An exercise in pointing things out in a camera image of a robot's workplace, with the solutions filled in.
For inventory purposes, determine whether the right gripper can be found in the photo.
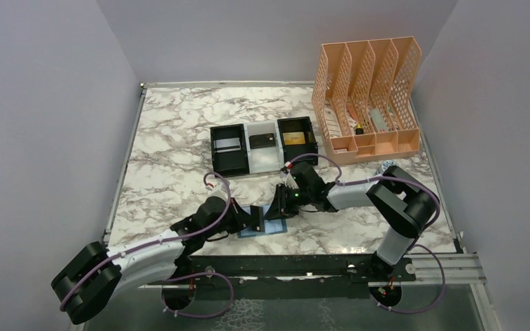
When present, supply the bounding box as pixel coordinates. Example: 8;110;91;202
266;182;313;219

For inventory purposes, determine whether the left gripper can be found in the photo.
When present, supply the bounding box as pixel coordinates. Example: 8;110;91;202
204;197;257;239

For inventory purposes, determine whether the blue card holder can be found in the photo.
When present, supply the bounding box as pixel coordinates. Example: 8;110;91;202
237;219;288;239

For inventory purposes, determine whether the black credit card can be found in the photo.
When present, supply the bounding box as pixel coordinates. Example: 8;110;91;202
250;205;265;232
248;133;276;149

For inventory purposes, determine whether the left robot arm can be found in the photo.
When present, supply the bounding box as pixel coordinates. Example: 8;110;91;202
51;197;254;325

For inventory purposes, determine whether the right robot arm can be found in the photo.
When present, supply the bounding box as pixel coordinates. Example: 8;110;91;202
264;162;440;281

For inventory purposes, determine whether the black white card tray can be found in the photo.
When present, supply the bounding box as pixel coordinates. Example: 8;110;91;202
210;117;318;177

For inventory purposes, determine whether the white magnetic stripe card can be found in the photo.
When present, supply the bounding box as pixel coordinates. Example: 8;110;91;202
213;138;242;153

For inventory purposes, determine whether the gold credit card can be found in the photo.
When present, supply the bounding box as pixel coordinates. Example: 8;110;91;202
282;132;306;146

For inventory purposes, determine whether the white labelled box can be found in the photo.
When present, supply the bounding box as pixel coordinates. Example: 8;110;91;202
324;104;342;138

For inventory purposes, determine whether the yellow tipped marker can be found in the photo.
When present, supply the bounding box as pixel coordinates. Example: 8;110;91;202
354;124;364;135

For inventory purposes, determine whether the orange file organizer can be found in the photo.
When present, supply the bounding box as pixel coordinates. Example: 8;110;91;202
312;37;422;165

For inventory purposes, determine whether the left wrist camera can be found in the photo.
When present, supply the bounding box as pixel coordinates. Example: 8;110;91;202
205;182;229;201

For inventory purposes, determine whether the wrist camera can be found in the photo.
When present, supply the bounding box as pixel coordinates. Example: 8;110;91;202
280;162;299;190
205;182;229;201

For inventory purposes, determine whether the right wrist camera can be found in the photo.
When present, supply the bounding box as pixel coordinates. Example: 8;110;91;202
280;162;299;190

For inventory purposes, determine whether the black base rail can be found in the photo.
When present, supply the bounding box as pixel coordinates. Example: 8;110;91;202
150;254;416;303

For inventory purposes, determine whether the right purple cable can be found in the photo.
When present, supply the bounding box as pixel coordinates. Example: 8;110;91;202
281;153;447;316

